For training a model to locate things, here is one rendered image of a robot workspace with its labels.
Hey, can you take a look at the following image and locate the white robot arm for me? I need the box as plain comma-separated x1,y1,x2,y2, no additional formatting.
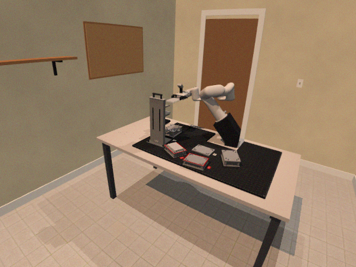
186,82,235,122

